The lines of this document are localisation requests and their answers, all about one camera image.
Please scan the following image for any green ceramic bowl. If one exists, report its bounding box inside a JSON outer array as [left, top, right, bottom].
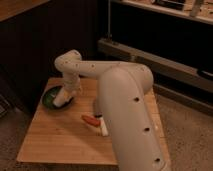
[[42, 86, 72, 110]]

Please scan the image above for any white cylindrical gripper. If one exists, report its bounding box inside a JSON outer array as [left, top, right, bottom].
[[62, 82, 81, 96]]

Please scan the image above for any vertical metal pole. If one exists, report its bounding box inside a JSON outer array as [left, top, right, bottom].
[[107, 0, 111, 40]]

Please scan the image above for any wooden board table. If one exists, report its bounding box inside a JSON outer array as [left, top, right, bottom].
[[17, 78, 171, 166]]

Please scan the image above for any grey metal rail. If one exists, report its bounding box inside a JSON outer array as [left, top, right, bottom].
[[98, 38, 213, 93]]

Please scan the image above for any orange carrot toy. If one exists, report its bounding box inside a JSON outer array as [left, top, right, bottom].
[[81, 115, 101, 127]]

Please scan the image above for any white folded cloth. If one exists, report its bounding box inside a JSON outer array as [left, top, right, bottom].
[[100, 117, 109, 136]]

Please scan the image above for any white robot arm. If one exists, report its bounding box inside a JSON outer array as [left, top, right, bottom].
[[54, 50, 171, 171]]

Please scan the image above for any white ceramic cup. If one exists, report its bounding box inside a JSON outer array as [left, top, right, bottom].
[[53, 90, 72, 107]]

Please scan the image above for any wooden shelf with clutter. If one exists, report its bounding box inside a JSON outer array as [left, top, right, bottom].
[[113, 0, 213, 25]]

